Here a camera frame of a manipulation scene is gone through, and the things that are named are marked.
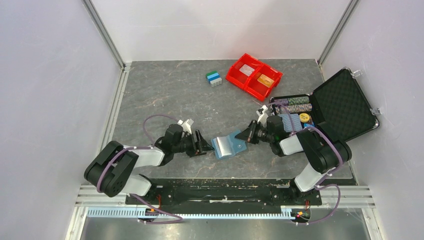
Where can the red divided plastic bin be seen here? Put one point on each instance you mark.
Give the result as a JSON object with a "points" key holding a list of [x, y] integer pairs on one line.
{"points": [[249, 84]]}

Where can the black poker chip case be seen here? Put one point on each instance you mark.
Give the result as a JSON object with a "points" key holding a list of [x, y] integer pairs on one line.
{"points": [[340, 102]]}

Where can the blue dealer chip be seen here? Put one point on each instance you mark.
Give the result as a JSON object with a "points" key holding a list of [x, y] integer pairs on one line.
{"points": [[308, 125]]}

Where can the orange card in bin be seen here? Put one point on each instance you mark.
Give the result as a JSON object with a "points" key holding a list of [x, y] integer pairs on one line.
{"points": [[265, 80]]}

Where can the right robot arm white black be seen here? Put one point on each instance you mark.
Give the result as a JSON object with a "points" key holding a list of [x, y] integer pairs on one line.
{"points": [[325, 151]]}

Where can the purple brown chip row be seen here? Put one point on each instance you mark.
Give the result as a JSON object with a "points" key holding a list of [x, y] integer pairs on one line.
{"points": [[296, 108]]}

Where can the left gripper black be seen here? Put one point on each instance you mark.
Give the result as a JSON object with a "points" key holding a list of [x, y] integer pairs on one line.
{"points": [[202, 145]]}

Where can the aluminium frame post right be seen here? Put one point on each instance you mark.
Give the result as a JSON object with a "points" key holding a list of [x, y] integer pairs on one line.
{"points": [[341, 24]]}

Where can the white card in bin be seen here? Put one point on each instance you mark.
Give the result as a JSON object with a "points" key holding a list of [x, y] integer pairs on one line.
{"points": [[246, 70]]}

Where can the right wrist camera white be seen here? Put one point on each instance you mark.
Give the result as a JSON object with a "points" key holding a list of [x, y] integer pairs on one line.
{"points": [[262, 115]]}

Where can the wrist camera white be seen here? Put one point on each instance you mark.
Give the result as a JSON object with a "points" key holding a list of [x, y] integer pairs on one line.
{"points": [[186, 125], [262, 115]]}

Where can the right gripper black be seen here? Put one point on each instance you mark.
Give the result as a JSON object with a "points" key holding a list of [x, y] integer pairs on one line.
{"points": [[247, 134]]}

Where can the blue card holder wallet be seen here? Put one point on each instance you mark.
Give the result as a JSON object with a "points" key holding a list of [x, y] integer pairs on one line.
{"points": [[228, 146]]}

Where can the aluminium frame post left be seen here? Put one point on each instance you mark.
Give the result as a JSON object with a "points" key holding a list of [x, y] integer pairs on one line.
{"points": [[96, 18]]}

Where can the aluminium frame post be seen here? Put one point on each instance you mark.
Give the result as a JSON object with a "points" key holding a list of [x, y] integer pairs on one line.
{"points": [[341, 24], [96, 18]]}

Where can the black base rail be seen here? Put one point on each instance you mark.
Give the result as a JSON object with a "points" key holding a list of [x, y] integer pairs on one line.
{"points": [[227, 195]]}

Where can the purple green chip row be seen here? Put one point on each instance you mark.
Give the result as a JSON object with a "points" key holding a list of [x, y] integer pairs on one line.
{"points": [[291, 101]]}

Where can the blue playing card deck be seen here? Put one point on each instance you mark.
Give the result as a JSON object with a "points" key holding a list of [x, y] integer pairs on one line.
{"points": [[291, 122]]}

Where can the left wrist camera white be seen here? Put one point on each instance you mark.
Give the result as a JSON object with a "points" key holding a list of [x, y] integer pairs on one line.
{"points": [[186, 125]]}

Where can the yellow dealer chip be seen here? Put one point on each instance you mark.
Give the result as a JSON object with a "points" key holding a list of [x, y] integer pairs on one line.
{"points": [[304, 117]]}

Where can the stacked green blue white blocks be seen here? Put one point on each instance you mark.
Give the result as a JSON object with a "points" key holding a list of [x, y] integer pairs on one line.
{"points": [[214, 79]]}

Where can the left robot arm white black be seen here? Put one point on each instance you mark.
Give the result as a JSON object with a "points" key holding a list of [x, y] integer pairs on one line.
{"points": [[113, 170]]}

